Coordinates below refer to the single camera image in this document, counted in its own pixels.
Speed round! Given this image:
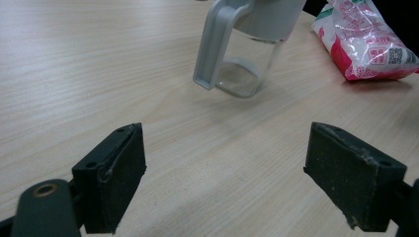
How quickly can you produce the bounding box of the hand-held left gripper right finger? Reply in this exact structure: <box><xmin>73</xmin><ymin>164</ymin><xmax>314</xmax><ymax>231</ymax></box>
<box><xmin>302</xmin><ymin>121</ymin><xmax>408</xmax><ymax>233</ymax></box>

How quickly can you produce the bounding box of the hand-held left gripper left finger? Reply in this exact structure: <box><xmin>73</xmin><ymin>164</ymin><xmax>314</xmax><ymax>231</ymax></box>
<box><xmin>71</xmin><ymin>122</ymin><xmax>147</xmax><ymax>235</ymax></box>

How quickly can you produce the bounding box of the pink and white plastic bag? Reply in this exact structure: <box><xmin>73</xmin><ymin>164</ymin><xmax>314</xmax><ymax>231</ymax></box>
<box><xmin>310</xmin><ymin>0</ymin><xmax>419</xmax><ymax>82</ymax></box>

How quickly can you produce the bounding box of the clear plastic cup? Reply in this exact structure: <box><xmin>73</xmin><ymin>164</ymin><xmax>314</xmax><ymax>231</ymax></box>
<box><xmin>192</xmin><ymin>0</ymin><xmax>308</xmax><ymax>100</ymax></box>

